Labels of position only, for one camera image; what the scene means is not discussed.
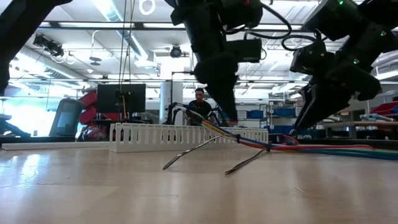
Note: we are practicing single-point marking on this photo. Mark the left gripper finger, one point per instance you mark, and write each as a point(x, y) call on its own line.
point(227, 102)

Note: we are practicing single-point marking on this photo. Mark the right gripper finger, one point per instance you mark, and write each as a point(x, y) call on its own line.
point(320, 105)

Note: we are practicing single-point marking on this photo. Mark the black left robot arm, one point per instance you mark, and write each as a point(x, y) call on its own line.
point(18, 31)

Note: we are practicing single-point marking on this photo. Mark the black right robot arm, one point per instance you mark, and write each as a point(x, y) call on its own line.
point(373, 25)

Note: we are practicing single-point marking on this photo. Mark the white paper sign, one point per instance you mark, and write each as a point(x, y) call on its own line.
point(242, 115)

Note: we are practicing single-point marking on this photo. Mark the person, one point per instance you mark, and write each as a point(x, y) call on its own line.
point(200, 107)

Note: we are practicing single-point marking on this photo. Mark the pale blue tube roll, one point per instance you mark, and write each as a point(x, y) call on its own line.
point(373, 117)

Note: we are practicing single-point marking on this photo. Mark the wooden workbench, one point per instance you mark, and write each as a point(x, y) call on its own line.
point(373, 124)

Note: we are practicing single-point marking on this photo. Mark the black tape roll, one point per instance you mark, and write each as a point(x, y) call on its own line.
point(275, 138)

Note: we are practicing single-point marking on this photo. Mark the white pillar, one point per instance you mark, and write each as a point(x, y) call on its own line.
point(168, 99)

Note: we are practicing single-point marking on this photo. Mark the black monitor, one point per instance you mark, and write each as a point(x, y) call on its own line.
point(107, 99)

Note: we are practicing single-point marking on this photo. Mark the red machine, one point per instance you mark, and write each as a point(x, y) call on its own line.
point(88, 102)

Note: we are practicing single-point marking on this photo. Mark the grey office chair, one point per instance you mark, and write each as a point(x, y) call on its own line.
point(66, 118)

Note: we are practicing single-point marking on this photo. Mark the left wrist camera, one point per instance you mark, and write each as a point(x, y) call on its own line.
point(245, 50)

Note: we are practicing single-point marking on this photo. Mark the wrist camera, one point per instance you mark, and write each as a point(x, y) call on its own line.
point(245, 50)
point(308, 57)

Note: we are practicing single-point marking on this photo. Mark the black dome camera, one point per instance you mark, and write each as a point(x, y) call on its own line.
point(176, 51)

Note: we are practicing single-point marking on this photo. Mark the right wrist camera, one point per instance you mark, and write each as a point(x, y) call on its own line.
point(308, 57)

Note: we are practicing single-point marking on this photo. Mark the black ceiling camera rig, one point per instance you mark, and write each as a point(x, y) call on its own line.
point(46, 45)

